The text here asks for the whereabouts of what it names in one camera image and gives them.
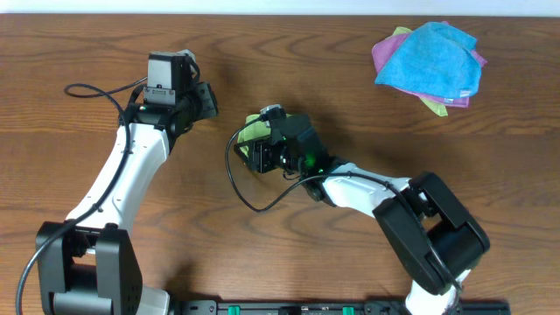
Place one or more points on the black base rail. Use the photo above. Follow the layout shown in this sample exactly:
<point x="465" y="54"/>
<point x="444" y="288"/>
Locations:
<point x="210" y="307"/>

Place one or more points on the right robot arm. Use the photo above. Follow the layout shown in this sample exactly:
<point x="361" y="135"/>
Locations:
<point x="436" y="239"/>

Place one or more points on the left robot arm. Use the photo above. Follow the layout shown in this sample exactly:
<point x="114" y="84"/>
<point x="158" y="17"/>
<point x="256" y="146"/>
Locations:
<point x="86" y="263"/>

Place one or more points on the blue cloth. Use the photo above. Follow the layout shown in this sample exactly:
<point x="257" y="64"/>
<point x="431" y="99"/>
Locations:
<point x="433" y="61"/>

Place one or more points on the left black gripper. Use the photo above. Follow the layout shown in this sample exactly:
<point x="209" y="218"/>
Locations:
<point x="206" y="101"/>

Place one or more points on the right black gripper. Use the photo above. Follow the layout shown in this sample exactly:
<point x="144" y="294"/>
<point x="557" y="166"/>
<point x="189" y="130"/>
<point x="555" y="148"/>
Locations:
<point x="261" y="150"/>

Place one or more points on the olive green bottom cloth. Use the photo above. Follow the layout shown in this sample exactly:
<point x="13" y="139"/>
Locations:
<point x="438" y="108"/>

